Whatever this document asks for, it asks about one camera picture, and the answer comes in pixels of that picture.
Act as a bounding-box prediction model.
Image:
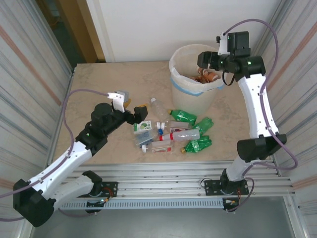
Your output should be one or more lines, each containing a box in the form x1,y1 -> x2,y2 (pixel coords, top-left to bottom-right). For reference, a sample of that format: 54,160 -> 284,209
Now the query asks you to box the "lime label bottle white cap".
133,120 -> 161,132

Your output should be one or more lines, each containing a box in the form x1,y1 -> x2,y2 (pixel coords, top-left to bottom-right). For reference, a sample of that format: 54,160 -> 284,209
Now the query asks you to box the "clear ribbed bottle white cap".
150,97 -> 169,121

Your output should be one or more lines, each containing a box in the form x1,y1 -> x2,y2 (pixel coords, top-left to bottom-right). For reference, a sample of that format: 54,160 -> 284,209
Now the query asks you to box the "grape label bottle white cap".
160,120 -> 194,131

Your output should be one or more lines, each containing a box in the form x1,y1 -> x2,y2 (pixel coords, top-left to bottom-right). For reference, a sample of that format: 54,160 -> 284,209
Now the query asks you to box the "red label bottle white cap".
142,140 -> 174,154

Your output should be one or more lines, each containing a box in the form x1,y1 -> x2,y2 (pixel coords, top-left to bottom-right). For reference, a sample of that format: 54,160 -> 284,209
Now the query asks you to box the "green bottle yellow cap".
180,135 -> 212,154
167,109 -> 198,124

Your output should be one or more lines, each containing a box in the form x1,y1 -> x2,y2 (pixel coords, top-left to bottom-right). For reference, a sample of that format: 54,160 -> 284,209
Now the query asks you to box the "clear bottle red cap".
159,128 -> 201,142

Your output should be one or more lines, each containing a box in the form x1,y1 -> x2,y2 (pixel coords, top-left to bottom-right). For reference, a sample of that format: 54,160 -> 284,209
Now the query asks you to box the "translucent white bin liner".
169,44 -> 228,96

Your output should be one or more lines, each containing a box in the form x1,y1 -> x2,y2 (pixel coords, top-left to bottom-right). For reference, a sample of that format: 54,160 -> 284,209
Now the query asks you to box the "white plastic bin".
169,44 -> 228,115

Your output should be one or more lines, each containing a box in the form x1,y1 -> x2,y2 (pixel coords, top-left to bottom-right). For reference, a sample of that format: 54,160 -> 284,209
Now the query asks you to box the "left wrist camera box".
107,89 -> 130,113

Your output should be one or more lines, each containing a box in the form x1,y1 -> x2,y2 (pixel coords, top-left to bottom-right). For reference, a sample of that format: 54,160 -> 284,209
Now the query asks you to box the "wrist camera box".
107,89 -> 130,113
215,31 -> 230,57

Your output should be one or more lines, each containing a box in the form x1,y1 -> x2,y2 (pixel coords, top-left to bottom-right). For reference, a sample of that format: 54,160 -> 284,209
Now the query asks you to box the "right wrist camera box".
215,31 -> 230,57

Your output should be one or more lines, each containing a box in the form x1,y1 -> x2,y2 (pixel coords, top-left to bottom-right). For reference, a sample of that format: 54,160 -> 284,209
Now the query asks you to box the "blue bag drawstring band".
170,76 -> 225,96

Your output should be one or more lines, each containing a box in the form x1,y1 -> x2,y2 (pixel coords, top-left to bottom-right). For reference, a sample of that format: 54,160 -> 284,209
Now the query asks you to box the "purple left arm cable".
0,89 -> 109,222

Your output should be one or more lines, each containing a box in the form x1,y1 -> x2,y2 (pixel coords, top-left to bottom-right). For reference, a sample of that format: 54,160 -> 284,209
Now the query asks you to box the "aluminium rail frame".
26,160 -> 297,201

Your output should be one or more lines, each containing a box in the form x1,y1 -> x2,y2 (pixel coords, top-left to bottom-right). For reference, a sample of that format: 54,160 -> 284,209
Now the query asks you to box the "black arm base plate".
204,178 -> 249,196
73,181 -> 118,198

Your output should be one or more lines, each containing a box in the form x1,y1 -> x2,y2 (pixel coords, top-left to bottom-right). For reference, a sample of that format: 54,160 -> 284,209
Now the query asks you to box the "wooden door frame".
59,0 -> 106,63

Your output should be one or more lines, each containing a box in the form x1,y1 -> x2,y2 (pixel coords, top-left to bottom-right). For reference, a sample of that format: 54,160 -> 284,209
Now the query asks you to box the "grey slotted cable duct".
36,199 -> 225,211

